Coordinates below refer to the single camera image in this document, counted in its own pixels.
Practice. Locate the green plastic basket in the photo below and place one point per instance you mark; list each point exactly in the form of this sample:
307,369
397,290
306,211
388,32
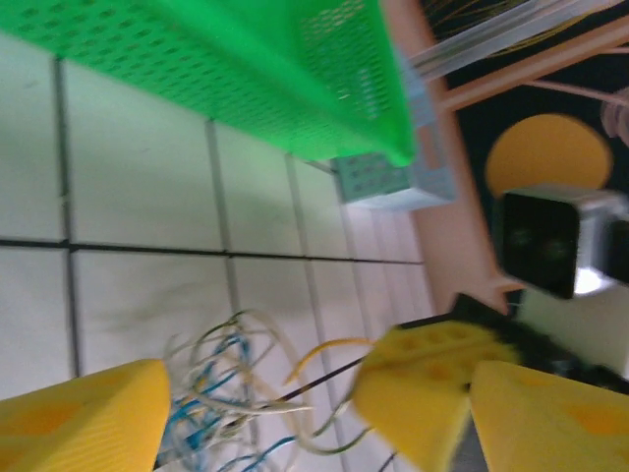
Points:
221,74

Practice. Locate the light blue plastic basket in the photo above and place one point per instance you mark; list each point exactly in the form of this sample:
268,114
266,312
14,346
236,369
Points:
378,182

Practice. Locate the aluminium frame post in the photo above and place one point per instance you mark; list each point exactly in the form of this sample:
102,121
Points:
491,39

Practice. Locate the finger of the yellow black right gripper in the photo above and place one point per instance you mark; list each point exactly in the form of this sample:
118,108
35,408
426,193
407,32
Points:
417,403

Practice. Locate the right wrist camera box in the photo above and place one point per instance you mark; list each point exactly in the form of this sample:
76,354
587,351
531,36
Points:
540,241

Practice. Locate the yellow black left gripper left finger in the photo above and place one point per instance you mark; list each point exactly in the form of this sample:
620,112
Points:
83,423

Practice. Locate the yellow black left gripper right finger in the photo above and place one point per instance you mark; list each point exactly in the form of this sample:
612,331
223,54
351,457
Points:
555,428

